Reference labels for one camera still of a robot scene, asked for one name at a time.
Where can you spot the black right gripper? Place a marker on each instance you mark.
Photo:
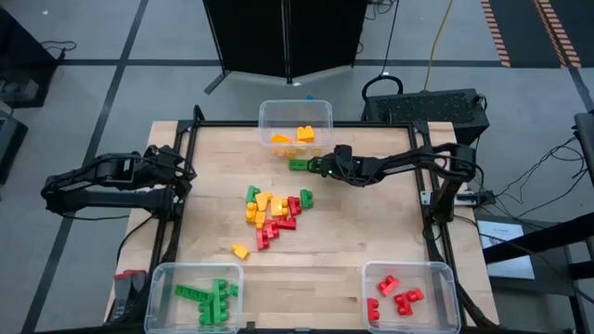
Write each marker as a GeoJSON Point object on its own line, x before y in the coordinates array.
{"type": "Point", "coordinates": [343, 164]}

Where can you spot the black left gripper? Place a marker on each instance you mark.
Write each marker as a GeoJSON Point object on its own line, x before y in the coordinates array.
{"type": "Point", "coordinates": [160, 164]}

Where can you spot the long green building block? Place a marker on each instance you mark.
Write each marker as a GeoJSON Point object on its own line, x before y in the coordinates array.
{"type": "Point", "coordinates": [298, 164]}
{"type": "Point", "coordinates": [218, 301]}
{"type": "Point", "coordinates": [192, 293]}

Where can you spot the yellow two-stud building block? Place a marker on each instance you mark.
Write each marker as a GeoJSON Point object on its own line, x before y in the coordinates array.
{"type": "Point", "coordinates": [251, 212]}
{"type": "Point", "coordinates": [279, 207]}
{"type": "Point", "coordinates": [305, 133]}

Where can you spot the short green building block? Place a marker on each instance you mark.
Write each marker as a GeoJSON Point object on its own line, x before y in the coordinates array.
{"type": "Point", "coordinates": [252, 193]}
{"type": "Point", "coordinates": [205, 315]}
{"type": "Point", "coordinates": [306, 198]}
{"type": "Point", "coordinates": [232, 290]}

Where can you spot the yellow plastic building block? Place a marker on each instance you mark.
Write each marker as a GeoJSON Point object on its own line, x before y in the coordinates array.
{"type": "Point", "coordinates": [280, 138]}
{"type": "Point", "coordinates": [240, 251]}

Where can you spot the red plastic building block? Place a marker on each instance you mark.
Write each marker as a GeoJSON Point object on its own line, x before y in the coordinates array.
{"type": "Point", "coordinates": [272, 229]}
{"type": "Point", "coordinates": [415, 295]}
{"type": "Point", "coordinates": [389, 286]}
{"type": "Point", "coordinates": [287, 223]}
{"type": "Point", "coordinates": [403, 305]}
{"type": "Point", "coordinates": [294, 206]}
{"type": "Point", "coordinates": [262, 240]}
{"type": "Point", "coordinates": [372, 310]}

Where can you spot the yellow one-stud building block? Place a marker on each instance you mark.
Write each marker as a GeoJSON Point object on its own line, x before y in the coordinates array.
{"type": "Point", "coordinates": [260, 219]}

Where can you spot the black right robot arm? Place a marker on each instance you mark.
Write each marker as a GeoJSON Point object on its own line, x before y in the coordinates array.
{"type": "Point", "coordinates": [408, 164]}

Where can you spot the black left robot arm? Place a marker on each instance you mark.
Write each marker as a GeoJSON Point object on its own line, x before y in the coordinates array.
{"type": "Point", "coordinates": [107, 197]}

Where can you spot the clear plastic storage bin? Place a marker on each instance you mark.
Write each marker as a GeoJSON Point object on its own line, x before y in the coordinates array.
{"type": "Point", "coordinates": [158, 301]}
{"type": "Point", "coordinates": [441, 301]}
{"type": "Point", "coordinates": [278, 116]}

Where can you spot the grey partition base foot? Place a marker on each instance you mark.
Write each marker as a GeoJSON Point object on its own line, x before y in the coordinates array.
{"type": "Point", "coordinates": [215, 83]}

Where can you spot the black computer case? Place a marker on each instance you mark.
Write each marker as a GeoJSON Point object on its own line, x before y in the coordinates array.
{"type": "Point", "coordinates": [427, 111]}

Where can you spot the black partition stand pole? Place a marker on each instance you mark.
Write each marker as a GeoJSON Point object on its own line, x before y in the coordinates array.
{"type": "Point", "coordinates": [288, 42]}

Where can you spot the red and grey tool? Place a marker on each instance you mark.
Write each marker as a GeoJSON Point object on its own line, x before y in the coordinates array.
{"type": "Point", "coordinates": [127, 292]}

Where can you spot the black fabric partition panel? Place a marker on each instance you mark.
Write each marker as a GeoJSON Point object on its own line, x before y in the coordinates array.
{"type": "Point", "coordinates": [246, 32]}
{"type": "Point", "coordinates": [329, 32]}

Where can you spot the black and white power adapter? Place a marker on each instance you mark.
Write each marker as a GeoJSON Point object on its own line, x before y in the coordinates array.
{"type": "Point", "coordinates": [473, 197]}

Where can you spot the black equipment box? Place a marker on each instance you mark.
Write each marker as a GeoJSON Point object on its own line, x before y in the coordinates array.
{"type": "Point", "coordinates": [11, 139]}

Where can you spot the black cart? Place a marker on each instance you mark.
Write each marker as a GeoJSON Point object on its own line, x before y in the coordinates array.
{"type": "Point", "coordinates": [23, 51]}

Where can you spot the white paper sheet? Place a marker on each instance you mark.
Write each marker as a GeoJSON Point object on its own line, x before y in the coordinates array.
{"type": "Point", "coordinates": [506, 250]}

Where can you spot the black metal stand beams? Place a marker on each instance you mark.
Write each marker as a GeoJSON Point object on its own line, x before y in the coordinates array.
{"type": "Point", "coordinates": [538, 241]}

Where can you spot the black metal table frame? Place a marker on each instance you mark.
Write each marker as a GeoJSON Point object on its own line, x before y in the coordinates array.
{"type": "Point", "coordinates": [223, 124]}

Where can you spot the white frame bracket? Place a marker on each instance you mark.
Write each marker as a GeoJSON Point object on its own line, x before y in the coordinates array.
{"type": "Point", "coordinates": [425, 197]}

